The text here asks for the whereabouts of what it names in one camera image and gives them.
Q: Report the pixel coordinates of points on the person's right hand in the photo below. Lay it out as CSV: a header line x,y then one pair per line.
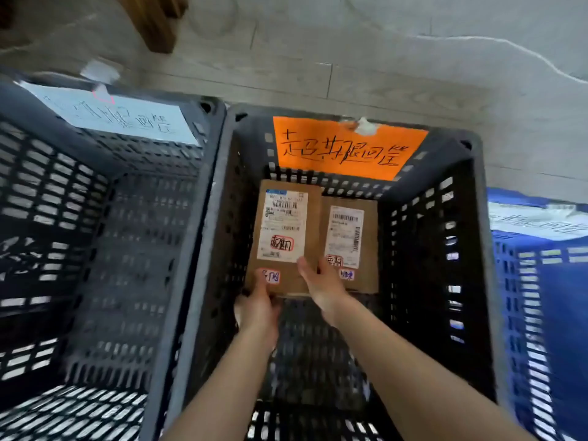
x,y
325,289

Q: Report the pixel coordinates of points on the person's left hand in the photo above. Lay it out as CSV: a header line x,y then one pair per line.
x,y
257,311

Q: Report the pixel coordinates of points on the person's right thumb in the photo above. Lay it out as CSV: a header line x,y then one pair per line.
x,y
307,272

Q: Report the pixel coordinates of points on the person's left thumb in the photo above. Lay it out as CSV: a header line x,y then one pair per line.
x,y
264,283

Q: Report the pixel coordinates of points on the cardboard parcel with white label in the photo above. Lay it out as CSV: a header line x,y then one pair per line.
x,y
285,236
351,243

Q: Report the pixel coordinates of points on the person's right forearm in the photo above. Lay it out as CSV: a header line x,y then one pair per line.
x,y
413,381

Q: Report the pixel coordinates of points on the person's left forearm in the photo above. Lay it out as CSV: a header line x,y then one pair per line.
x,y
225,390

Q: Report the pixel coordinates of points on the black plastic crate orange sign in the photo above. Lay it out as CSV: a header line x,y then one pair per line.
x,y
340,270

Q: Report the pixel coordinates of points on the orange paper sign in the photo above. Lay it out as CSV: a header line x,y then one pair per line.
x,y
342,149

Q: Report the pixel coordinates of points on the black plastic crate white sign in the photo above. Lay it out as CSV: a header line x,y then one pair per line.
x,y
92,252

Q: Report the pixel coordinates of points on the white paper sign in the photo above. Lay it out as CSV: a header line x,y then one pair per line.
x,y
537,220
110,113

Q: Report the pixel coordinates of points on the blue plastic crate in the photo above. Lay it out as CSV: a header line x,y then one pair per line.
x,y
542,312

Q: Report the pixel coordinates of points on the wooden furniture leg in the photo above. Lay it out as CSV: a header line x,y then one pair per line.
x,y
154,20

